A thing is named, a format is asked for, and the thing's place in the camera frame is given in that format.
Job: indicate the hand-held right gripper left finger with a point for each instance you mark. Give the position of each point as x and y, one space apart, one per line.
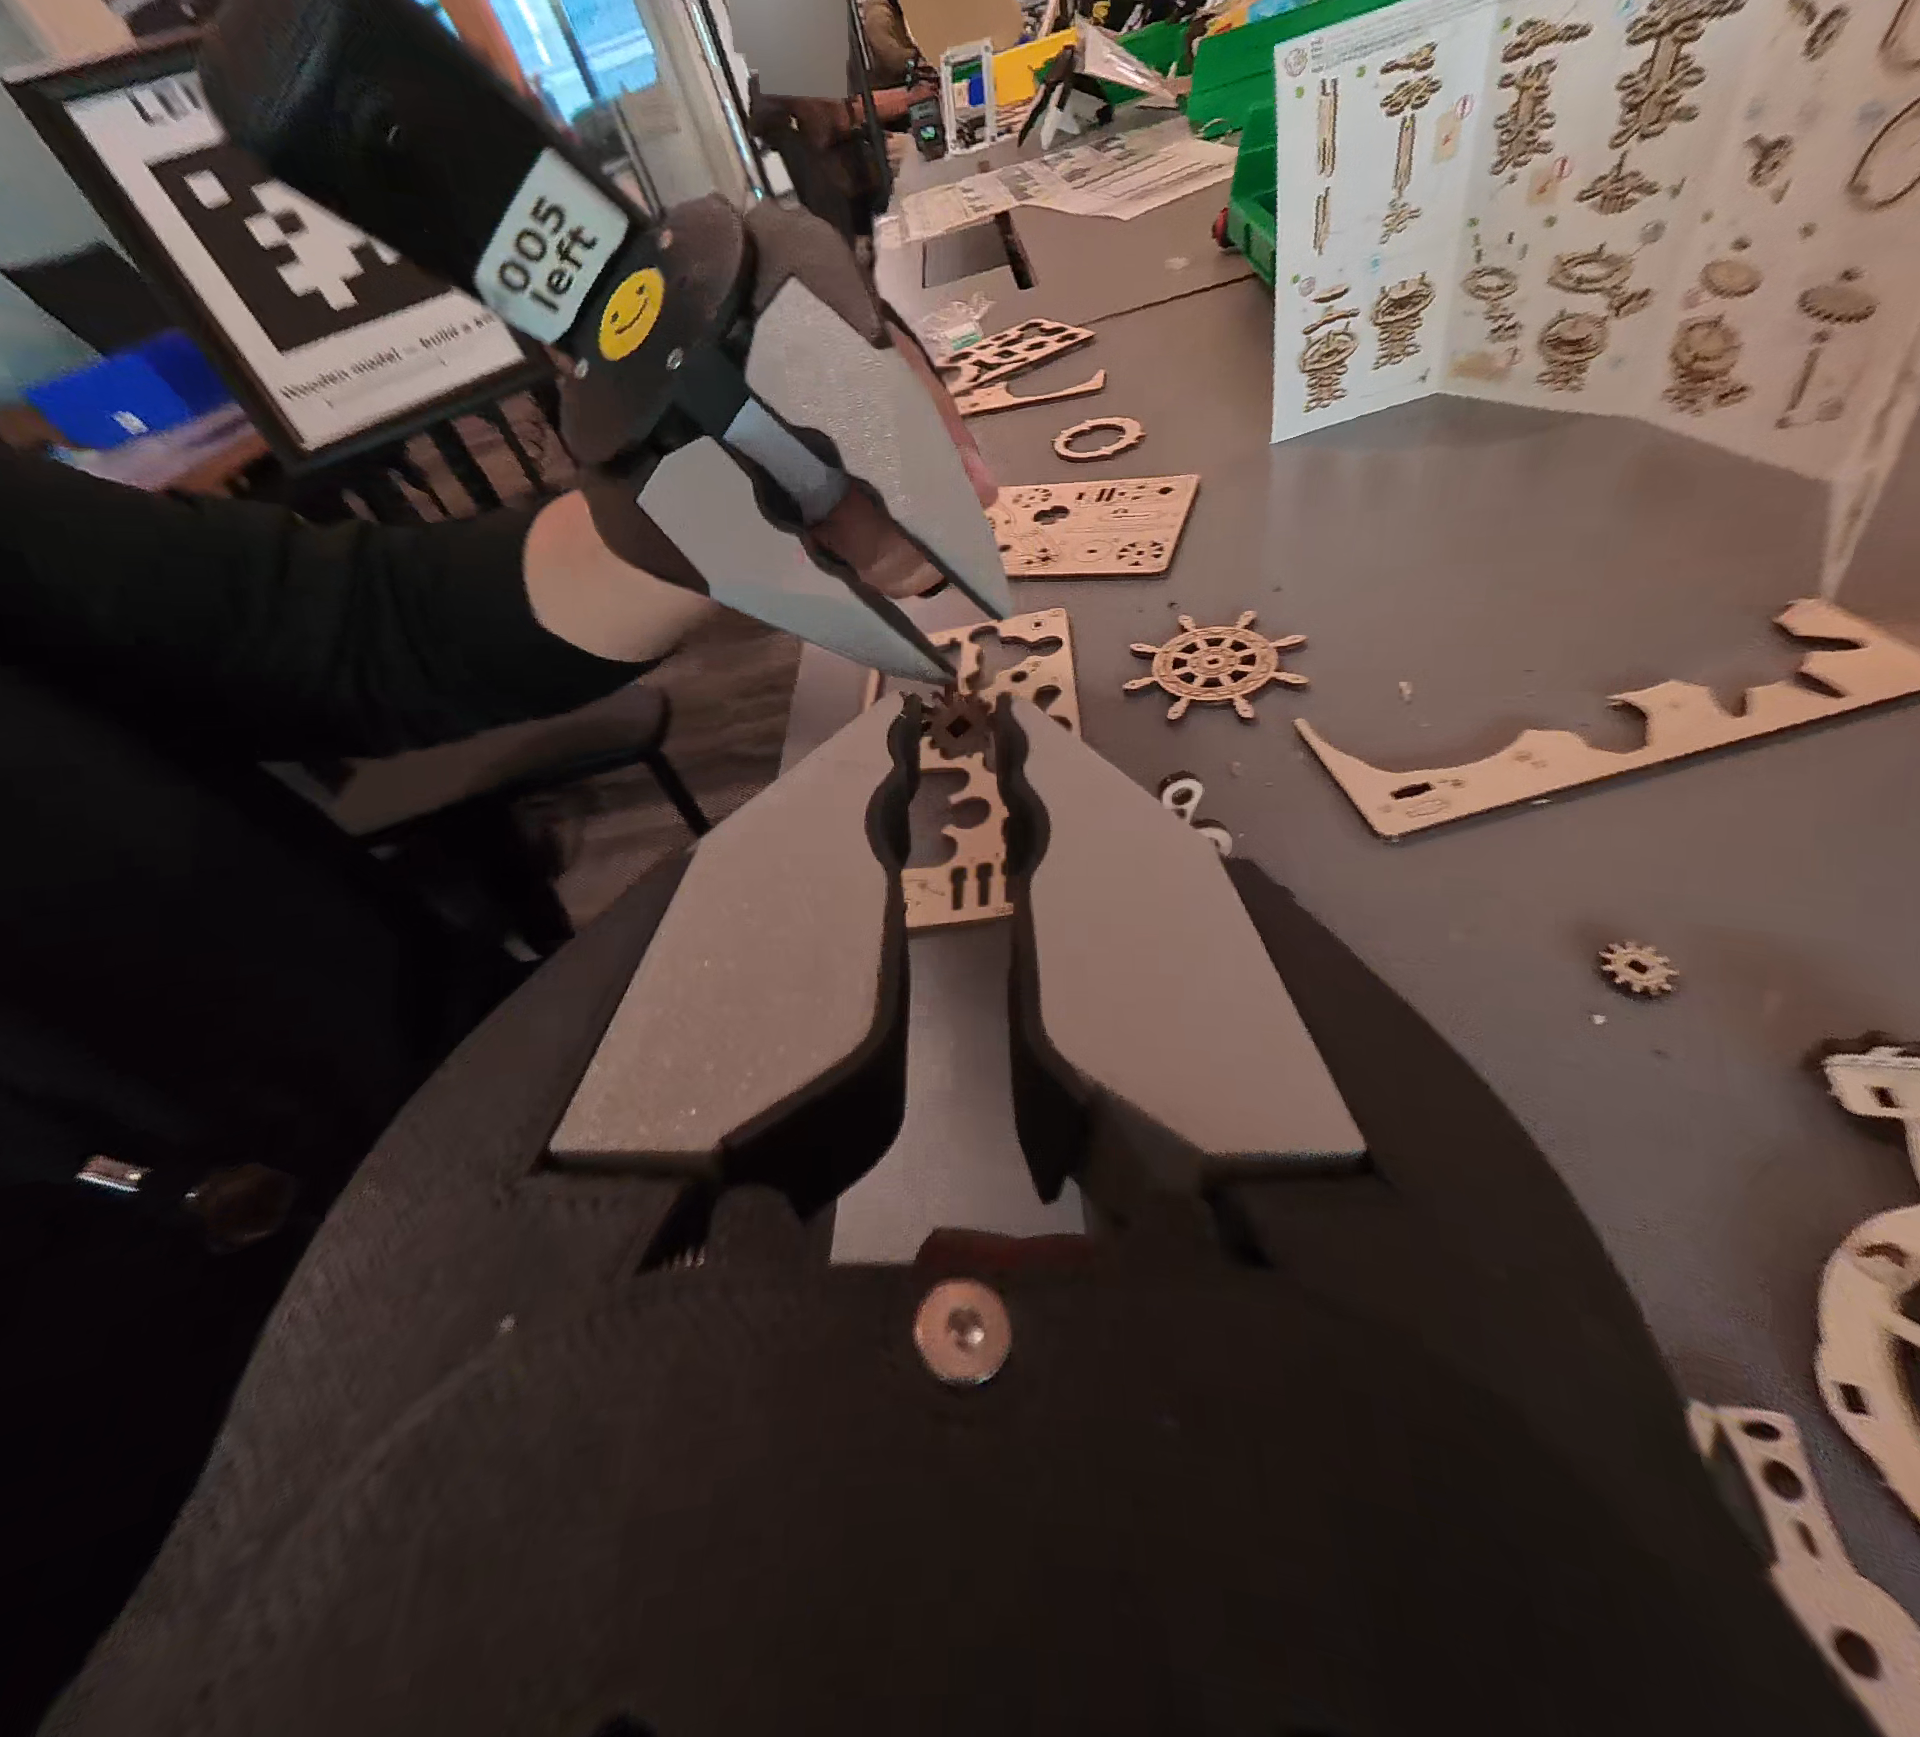
750 1003

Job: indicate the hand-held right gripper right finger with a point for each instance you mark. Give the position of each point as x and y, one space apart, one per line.
1184 1003

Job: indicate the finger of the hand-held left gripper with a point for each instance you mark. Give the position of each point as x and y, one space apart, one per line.
750 538
870 417

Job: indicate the engraved wooden parts sheet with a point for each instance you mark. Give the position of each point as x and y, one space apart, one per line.
1094 530

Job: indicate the small wooden gear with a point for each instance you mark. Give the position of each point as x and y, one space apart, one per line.
940 736
1617 961

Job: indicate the person's left forearm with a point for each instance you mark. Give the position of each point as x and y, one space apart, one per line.
300 597

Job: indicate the small wooden link part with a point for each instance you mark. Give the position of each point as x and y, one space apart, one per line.
1197 820

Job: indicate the person's left hand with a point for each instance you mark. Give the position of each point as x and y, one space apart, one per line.
614 584

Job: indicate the clear plastic bag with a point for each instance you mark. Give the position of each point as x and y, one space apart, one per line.
953 325

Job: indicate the wooden offcut sheet with holes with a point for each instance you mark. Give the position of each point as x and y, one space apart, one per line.
1035 393

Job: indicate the framed marker sign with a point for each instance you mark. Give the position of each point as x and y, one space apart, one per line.
195 208

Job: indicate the white instruction paper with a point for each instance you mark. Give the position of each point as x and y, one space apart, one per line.
953 211
1125 171

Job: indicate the wooden ship wheel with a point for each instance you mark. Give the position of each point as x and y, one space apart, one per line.
1166 667

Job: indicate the long wavy wooden offcut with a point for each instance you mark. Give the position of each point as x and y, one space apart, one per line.
1501 777

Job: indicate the blue bin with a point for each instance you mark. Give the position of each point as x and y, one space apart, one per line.
105 403

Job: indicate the dark round badge reel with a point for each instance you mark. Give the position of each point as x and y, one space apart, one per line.
240 1206

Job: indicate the person's black clothed torso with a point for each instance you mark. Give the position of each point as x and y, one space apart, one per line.
151 1017

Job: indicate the folded instruction leaflet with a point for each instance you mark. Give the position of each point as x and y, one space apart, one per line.
1501 194

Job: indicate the pale wooden strip with holes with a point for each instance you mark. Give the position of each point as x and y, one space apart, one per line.
1822 1572

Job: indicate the wooden sheet frame with cutouts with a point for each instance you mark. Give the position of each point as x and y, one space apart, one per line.
931 889

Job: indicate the small white frame device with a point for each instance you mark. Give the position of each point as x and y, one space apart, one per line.
969 96

